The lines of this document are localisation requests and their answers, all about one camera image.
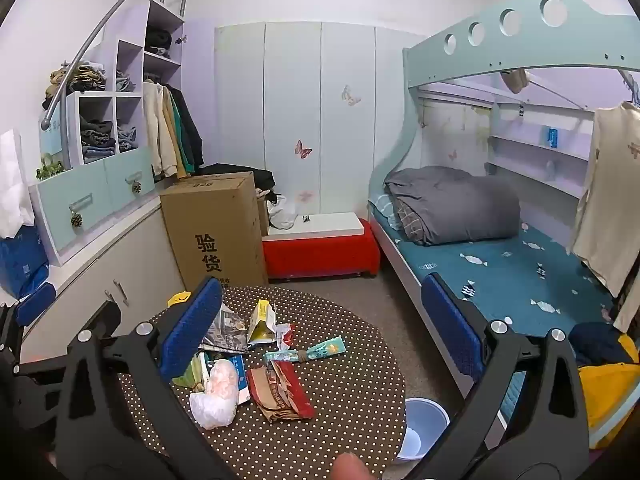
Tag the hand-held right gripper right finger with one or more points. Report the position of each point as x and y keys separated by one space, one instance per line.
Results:
x=452 y=330

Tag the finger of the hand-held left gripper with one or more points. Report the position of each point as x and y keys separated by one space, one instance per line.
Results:
x=104 y=314
x=34 y=304

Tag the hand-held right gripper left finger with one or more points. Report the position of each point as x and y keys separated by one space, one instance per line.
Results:
x=192 y=327

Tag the newspaper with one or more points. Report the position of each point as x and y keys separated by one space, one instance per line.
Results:
x=227 y=330

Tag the green paper packet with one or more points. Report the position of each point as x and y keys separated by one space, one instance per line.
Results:
x=199 y=375

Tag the yellow white carton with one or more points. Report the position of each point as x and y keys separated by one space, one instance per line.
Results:
x=262 y=322

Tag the white pink plastic bag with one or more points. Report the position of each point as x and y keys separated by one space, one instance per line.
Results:
x=215 y=395

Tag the red white snack wrapper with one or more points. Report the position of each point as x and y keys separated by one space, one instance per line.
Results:
x=285 y=336

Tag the pale blue waste bin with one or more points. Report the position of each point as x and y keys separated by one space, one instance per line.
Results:
x=425 y=420

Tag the brown red paper bag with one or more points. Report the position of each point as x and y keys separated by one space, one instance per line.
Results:
x=280 y=395

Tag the green packet with twine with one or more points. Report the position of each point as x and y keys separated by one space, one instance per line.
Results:
x=320 y=349

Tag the person's right hand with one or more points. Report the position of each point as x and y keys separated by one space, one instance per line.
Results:
x=350 y=467

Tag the yellow bag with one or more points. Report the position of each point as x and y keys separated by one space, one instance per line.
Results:
x=177 y=300

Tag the white low cabinet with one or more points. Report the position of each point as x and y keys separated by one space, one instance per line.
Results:
x=100 y=280

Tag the blue bag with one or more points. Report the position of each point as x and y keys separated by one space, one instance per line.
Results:
x=22 y=265

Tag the teal quilted bedsheet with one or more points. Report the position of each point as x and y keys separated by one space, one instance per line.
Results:
x=500 y=266

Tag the pine cone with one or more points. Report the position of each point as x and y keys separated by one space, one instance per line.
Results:
x=76 y=220
x=136 y=187

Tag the large cardboard box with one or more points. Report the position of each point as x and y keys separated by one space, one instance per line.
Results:
x=215 y=230

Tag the light blue drawer cabinet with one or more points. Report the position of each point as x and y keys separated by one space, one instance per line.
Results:
x=95 y=195

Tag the white paper bag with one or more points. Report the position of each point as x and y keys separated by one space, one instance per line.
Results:
x=12 y=185

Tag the grey duvet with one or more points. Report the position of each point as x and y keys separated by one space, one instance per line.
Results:
x=450 y=205

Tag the small cardboard box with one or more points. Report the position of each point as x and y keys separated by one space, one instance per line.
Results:
x=262 y=215

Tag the green plant garland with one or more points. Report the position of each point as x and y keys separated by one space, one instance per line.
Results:
x=50 y=167

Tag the striped blue pillow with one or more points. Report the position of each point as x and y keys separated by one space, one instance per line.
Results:
x=387 y=208

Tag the brown polka dot tablecloth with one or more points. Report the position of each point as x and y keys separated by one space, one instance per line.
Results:
x=340 y=410

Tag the red ottoman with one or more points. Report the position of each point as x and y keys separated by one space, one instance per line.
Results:
x=320 y=256

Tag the dark blue cloth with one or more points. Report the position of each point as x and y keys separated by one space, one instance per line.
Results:
x=600 y=342

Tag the black bag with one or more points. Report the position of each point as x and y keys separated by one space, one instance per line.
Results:
x=240 y=172

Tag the white board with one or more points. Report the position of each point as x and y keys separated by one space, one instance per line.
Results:
x=320 y=222

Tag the faded pink butterfly sticker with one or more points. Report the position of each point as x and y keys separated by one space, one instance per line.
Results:
x=305 y=195

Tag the folded jeans pile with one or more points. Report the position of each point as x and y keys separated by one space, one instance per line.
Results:
x=127 y=140

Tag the dark folded clothes pile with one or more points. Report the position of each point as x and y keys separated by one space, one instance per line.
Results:
x=97 y=137

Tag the lilac bed shelf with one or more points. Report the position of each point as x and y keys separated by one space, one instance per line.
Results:
x=540 y=160

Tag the cream hanging jacket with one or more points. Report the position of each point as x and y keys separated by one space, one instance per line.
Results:
x=157 y=130

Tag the black hanging coat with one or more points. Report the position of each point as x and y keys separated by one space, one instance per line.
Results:
x=189 y=125

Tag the cream hanging shirt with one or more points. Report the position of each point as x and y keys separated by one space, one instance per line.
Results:
x=605 y=185

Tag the small blue box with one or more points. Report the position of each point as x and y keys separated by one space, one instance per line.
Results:
x=552 y=137

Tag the olive folded clothes pile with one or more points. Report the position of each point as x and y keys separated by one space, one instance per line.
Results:
x=80 y=77

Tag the white wardrobe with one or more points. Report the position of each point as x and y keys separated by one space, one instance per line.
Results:
x=310 y=110

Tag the pale butterfly sticker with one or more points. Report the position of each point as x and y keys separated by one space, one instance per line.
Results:
x=350 y=95

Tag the beige hanging cloth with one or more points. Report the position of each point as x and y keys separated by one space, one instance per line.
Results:
x=515 y=80

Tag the lilac cube shelf unit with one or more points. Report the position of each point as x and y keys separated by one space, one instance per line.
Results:
x=130 y=57

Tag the grey metal handrail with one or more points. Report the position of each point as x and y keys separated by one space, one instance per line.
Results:
x=100 y=35

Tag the black folded clothes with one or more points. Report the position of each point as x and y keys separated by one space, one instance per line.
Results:
x=159 y=42

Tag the light blue bunk bed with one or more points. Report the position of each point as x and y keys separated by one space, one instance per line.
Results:
x=575 y=35

